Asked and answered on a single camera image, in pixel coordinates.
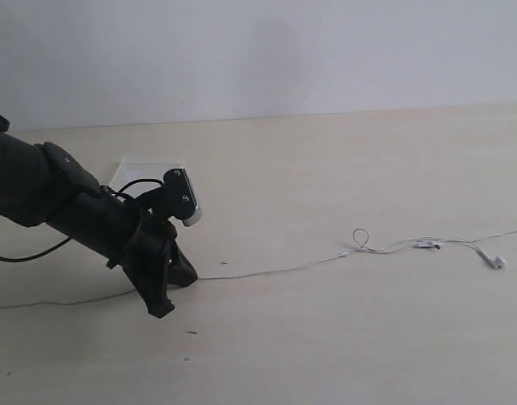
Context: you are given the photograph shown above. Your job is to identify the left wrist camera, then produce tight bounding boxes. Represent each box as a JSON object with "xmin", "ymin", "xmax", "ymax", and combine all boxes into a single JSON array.
[{"xmin": 139, "ymin": 168, "xmax": 204, "ymax": 228}]

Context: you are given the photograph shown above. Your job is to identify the clear plastic storage box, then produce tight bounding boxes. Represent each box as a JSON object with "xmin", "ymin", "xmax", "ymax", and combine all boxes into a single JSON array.
[{"xmin": 108, "ymin": 157, "xmax": 185, "ymax": 190}]

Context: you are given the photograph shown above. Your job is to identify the white wired earphones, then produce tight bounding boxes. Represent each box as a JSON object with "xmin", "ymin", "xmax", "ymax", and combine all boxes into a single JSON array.
[{"xmin": 0, "ymin": 228, "xmax": 517, "ymax": 311}]

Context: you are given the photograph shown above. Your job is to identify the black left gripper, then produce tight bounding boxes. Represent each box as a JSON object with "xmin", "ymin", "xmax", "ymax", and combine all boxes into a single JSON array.
[{"xmin": 106, "ymin": 206, "xmax": 198, "ymax": 319}]

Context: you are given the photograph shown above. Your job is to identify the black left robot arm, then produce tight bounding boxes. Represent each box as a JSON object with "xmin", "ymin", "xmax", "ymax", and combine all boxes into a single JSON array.
[{"xmin": 0, "ymin": 115, "xmax": 202, "ymax": 318}]

